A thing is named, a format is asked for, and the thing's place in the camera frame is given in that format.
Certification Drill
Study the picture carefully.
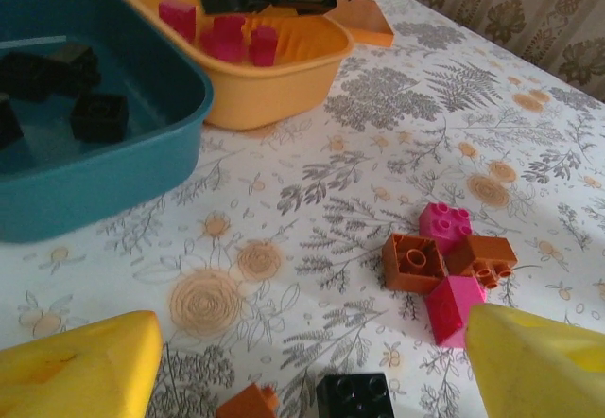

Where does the floral tablecloth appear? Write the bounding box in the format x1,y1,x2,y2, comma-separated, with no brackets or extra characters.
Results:
0,0,605,418

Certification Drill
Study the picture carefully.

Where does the orange lego brick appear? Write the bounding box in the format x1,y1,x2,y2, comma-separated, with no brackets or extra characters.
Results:
216,382,280,418
380,233,448,295
446,235,519,290

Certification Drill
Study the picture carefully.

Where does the pink lego brick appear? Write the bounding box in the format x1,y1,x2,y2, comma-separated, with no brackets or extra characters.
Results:
418,201,474,254
426,275,488,349
248,25,280,68
158,0,198,44
198,15,250,63

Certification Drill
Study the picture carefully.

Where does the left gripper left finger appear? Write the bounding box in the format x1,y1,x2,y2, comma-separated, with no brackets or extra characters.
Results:
0,310,164,418

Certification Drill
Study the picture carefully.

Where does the orange plastic container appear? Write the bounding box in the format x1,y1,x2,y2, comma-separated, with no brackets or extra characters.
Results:
89,0,355,131

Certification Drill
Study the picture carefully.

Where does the teal plastic container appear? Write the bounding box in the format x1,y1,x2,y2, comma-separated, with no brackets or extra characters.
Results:
0,0,215,244

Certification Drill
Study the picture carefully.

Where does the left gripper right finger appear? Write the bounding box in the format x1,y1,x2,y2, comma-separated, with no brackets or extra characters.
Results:
465,304,605,418

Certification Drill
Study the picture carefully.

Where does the gold wire rack wooden base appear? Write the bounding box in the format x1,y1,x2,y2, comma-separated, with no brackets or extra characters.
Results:
337,0,396,49

